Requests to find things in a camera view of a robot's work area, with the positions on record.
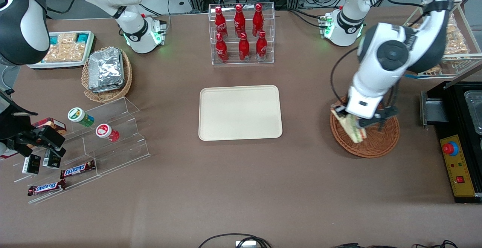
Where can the snickers bar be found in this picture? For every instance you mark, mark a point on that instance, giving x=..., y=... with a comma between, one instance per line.
x=46, y=188
x=77, y=169

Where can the metal pan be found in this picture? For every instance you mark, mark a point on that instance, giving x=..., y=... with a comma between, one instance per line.
x=474, y=112

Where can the sandwich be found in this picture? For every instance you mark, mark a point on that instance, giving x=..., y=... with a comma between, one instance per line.
x=354, y=128

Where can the beige rectangular tray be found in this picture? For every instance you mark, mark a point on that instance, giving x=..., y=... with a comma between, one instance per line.
x=241, y=113

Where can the clear acrylic stepped shelf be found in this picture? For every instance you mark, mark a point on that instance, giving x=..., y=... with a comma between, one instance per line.
x=113, y=153

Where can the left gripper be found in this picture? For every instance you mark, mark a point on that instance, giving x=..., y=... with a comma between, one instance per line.
x=342, y=112

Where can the tan snack packs pile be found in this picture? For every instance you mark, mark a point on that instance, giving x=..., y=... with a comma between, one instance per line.
x=456, y=39

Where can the teal snack packet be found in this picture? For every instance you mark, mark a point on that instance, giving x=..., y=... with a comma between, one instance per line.
x=54, y=39
x=83, y=37

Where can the black appliance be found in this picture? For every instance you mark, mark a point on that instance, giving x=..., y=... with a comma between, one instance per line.
x=452, y=127

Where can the yellow control panel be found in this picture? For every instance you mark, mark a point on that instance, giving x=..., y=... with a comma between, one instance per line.
x=461, y=169

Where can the green bottle white cap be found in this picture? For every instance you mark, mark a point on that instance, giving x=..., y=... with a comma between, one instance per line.
x=80, y=117

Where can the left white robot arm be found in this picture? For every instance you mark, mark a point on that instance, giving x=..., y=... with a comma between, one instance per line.
x=384, y=74

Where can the tan cracker pack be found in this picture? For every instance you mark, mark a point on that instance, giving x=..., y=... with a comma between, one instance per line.
x=68, y=38
x=64, y=54

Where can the silver foil pack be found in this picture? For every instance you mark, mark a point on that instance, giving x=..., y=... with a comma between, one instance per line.
x=106, y=67
x=109, y=89

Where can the small black box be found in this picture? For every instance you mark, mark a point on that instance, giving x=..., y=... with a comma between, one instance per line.
x=51, y=160
x=31, y=164

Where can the small white device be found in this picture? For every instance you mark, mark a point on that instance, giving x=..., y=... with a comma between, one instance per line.
x=245, y=244

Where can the red bottle white cap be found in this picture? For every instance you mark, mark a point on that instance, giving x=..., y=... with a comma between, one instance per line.
x=108, y=133

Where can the clear acrylic bottle rack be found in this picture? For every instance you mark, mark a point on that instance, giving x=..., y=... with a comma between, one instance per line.
x=243, y=61

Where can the oval light wicker basket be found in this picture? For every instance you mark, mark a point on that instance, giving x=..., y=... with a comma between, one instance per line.
x=109, y=96

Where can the red cola bottle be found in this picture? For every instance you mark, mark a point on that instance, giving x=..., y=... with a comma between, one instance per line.
x=244, y=49
x=261, y=47
x=258, y=19
x=221, y=49
x=239, y=20
x=220, y=22

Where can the white snack tray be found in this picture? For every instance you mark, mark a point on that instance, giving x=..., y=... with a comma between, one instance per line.
x=37, y=65

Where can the brown tablecloth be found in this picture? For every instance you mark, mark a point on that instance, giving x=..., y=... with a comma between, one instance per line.
x=241, y=187

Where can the brown red snack box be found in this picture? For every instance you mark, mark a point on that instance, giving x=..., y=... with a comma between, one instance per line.
x=52, y=123

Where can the red emergency stop button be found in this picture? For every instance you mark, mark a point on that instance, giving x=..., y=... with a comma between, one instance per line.
x=450, y=148

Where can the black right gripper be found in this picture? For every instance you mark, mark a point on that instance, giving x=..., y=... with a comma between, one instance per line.
x=16, y=126

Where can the round brown wicker basket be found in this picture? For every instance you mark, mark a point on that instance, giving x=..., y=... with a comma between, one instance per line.
x=376, y=145

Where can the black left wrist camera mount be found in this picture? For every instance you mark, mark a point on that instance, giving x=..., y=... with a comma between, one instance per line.
x=388, y=113

